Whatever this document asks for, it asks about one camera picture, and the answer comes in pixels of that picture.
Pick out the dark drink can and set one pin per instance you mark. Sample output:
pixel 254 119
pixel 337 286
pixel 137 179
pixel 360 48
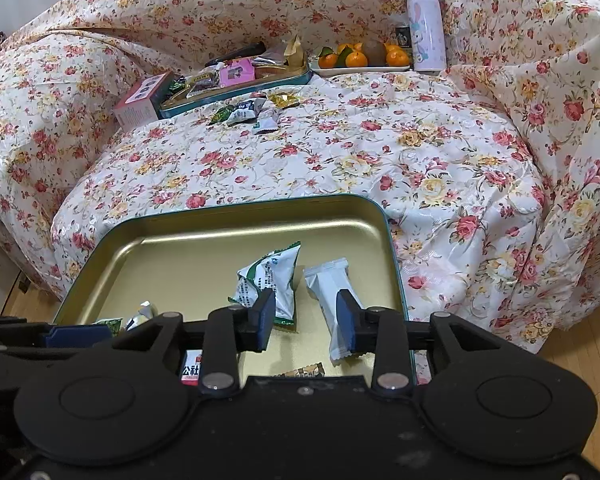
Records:
pixel 402 37

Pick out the silver yellow snack packet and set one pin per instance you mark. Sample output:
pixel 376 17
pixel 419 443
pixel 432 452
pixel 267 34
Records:
pixel 141 316

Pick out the brown patterned snack packet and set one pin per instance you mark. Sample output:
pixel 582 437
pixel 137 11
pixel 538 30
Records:
pixel 302 372

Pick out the pile of tangerines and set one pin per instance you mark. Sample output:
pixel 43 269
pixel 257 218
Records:
pixel 356 59

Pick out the pink white cardboard box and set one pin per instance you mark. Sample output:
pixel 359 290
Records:
pixel 135 115

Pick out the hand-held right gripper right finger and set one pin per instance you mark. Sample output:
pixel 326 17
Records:
pixel 344 320

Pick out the gold teal-rimmed tin tray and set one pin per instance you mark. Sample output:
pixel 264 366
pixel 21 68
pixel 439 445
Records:
pixel 190 260

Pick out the gold candy packet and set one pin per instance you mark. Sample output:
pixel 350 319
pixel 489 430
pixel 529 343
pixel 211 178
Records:
pixel 282 100

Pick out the red white snack packet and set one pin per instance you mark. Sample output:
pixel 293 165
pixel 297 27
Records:
pixel 192 370

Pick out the dark snack packet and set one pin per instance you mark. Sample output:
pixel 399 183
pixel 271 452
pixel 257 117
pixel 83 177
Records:
pixel 202 81

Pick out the white green snack packet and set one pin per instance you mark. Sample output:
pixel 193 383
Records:
pixel 270 280

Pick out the pink snack packet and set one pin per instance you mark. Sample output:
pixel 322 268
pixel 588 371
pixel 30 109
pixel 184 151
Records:
pixel 236 72

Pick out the white purple thermos bottle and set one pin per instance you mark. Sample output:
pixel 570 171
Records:
pixel 426 30

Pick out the white plate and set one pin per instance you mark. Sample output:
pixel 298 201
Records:
pixel 360 70

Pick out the brown kiwi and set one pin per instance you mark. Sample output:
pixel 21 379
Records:
pixel 373 54

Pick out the long black object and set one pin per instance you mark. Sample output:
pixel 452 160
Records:
pixel 240 52

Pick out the brown paper packet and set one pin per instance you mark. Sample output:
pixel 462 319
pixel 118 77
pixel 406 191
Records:
pixel 294 52

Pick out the teal tin box of snacks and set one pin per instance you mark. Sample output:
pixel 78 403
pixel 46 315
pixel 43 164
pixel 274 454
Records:
pixel 205 102

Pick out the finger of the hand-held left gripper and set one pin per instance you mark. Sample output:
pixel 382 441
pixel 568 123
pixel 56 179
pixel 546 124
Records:
pixel 75 336

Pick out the floral covered sofa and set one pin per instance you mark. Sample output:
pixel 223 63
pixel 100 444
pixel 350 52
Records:
pixel 405 160

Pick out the grey white snack packet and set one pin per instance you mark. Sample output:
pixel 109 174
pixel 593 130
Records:
pixel 266 121

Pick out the green wrapped candy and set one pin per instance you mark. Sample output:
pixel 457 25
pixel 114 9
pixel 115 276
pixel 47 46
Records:
pixel 176 86

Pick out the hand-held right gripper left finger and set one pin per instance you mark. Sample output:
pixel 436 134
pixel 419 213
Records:
pixel 266 317

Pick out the small green candy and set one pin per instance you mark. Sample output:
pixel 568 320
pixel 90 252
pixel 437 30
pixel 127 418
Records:
pixel 221 116

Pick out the plain white snack packet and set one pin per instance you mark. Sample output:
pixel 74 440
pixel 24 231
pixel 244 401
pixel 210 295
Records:
pixel 325 290

